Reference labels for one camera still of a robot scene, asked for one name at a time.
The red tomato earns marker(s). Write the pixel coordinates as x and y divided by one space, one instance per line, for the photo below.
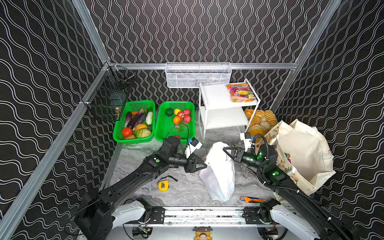
127 132

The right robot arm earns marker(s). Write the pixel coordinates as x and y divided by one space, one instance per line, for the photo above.
311 222

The purple eggplant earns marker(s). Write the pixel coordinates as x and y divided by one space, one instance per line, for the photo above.
128 118

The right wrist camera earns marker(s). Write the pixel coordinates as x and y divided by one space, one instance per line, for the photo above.
247 139

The cartoon figure toy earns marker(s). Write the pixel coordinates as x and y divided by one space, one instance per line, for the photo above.
203 233

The white plastic grocery bag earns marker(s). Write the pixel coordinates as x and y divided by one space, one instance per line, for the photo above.
219 176

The right green basket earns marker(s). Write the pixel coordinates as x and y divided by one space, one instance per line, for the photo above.
168 125

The green basket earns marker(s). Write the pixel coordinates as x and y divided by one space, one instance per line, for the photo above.
168 125
142 123

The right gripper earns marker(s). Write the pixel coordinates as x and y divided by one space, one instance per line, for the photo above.
238 154

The metal base rail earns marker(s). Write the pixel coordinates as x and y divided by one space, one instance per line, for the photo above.
199 216

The cream canvas tote bag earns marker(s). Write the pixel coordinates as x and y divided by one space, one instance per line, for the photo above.
304 154

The red apple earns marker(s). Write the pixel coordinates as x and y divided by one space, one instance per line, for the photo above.
187 118

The orange snack bag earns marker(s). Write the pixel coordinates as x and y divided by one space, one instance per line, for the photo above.
241 93

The yellow tape measure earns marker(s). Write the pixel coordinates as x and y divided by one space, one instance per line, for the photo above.
163 183

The left green basket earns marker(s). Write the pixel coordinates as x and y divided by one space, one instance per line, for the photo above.
142 123

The white wire basket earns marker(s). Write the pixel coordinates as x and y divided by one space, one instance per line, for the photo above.
192 75

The large round bread loaf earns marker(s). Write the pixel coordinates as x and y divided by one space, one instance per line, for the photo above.
257 129

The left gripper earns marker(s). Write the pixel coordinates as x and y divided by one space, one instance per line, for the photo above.
190 162

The orange fruit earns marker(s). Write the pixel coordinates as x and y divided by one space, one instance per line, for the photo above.
176 120

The white bread tray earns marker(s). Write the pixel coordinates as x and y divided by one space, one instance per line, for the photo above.
260 121

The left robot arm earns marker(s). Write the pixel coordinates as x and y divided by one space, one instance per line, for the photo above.
94 218

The black wire basket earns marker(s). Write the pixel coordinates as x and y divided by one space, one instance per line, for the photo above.
112 92

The orange utility knife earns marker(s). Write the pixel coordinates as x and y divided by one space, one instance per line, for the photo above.
251 199

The white two-tier shelf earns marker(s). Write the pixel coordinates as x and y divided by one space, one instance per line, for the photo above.
217 109

